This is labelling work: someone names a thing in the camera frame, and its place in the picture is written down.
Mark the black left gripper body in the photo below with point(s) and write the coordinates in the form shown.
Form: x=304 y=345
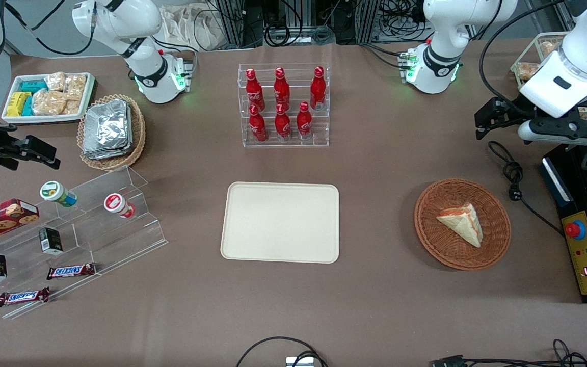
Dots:
x=513 y=115

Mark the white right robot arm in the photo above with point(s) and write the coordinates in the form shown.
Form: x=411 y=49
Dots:
x=120 y=20

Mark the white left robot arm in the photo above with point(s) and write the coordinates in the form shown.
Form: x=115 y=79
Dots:
x=446 y=30

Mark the white rectangular snack tray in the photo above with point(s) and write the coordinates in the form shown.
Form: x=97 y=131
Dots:
x=88 y=97

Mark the tan oval wicker basket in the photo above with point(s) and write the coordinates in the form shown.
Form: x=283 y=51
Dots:
x=138 y=127

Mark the triangular wrapped sandwich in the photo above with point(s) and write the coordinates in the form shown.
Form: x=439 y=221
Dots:
x=464 y=224

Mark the brown round wicker basket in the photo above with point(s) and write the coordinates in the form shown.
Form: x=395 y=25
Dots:
x=436 y=244

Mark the beige rectangular tray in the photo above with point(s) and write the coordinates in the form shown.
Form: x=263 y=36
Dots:
x=281 y=223

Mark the green lid yogurt cup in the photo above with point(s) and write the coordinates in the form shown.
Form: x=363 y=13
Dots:
x=55 y=192

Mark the yellow snack packet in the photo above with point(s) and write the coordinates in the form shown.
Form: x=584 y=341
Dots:
x=17 y=104

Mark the wrapped bread snack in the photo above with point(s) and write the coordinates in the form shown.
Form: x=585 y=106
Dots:
x=527 y=71

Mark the teal snack packet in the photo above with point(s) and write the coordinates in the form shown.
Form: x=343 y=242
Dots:
x=28 y=106
x=32 y=85

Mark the clear bag of crackers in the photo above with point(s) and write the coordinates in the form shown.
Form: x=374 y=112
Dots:
x=49 y=103
x=55 y=81
x=75 y=86
x=72 y=107

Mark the clear plastic container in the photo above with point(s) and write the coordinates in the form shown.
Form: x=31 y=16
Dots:
x=533 y=51

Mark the silver foil package stack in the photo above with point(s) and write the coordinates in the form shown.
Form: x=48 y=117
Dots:
x=105 y=127

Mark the red tartan cookie box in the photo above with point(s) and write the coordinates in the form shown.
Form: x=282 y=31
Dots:
x=0 y=220

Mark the red lid yogurt cup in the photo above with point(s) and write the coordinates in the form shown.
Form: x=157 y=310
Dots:
x=116 y=204

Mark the clear acrylic step shelf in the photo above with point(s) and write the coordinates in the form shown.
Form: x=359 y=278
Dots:
x=120 y=239

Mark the brown Snickers bar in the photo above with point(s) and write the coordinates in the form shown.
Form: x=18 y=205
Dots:
x=71 y=271
x=22 y=296

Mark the black yellow control box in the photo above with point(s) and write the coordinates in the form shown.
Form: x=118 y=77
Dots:
x=586 y=255

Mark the red cola bottle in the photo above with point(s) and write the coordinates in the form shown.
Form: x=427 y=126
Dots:
x=304 y=122
x=283 y=125
x=282 y=87
x=258 y=127
x=318 y=89
x=252 y=89

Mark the white cloth bag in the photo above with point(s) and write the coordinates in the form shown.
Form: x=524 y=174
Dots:
x=191 y=28

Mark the clear acrylic bottle rack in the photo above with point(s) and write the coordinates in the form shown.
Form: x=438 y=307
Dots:
x=293 y=142

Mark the small grey device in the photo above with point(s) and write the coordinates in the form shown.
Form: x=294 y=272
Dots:
x=299 y=362

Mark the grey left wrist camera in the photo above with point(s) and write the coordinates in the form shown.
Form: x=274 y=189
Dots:
x=553 y=133

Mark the aluminium frame rack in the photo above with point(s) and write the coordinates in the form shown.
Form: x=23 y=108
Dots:
x=283 y=20

